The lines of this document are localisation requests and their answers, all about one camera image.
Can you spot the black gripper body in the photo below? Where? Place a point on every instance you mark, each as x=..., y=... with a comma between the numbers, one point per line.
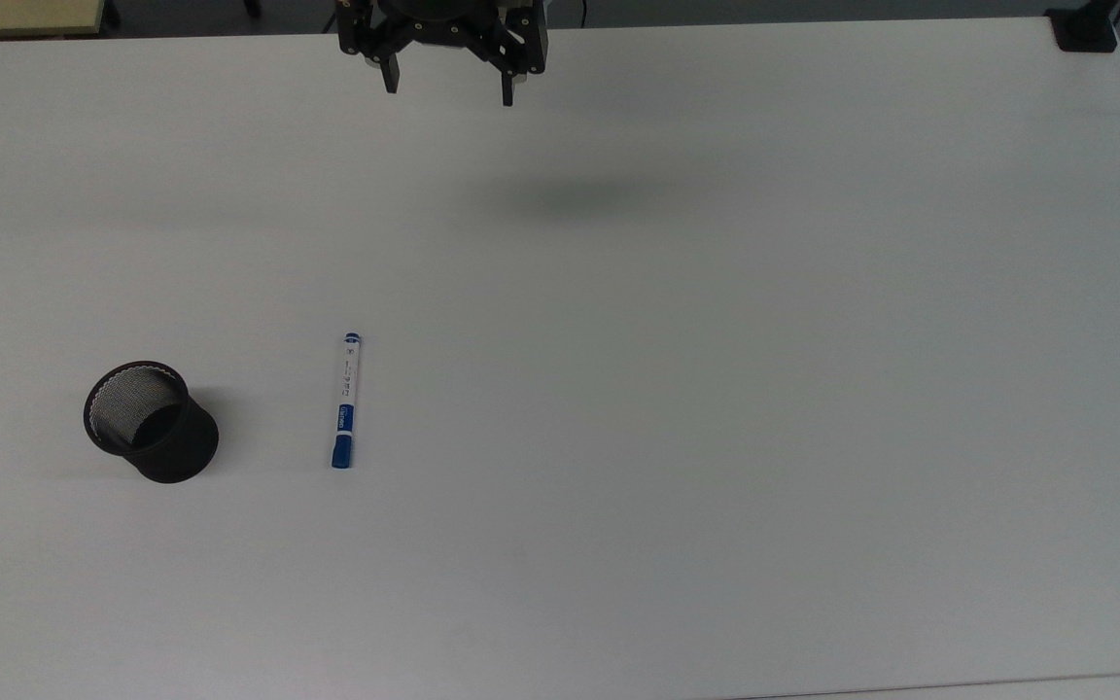
x=443, y=29

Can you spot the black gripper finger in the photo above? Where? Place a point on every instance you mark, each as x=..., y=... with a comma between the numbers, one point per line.
x=391, y=76
x=509, y=87

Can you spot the blue and white marker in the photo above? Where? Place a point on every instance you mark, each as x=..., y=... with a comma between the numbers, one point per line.
x=345, y=399

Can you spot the light wooden desk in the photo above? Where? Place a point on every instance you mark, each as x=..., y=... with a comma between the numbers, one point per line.
x=16, y=17

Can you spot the black mesh pen cup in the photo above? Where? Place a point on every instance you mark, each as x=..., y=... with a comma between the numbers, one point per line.
x=176, y=452

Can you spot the adjoining white table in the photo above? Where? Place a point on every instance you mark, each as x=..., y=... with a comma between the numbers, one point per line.
x=1007, y=692

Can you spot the black camera clamp base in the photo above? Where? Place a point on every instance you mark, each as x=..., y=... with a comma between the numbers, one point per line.
x=1083, y=34

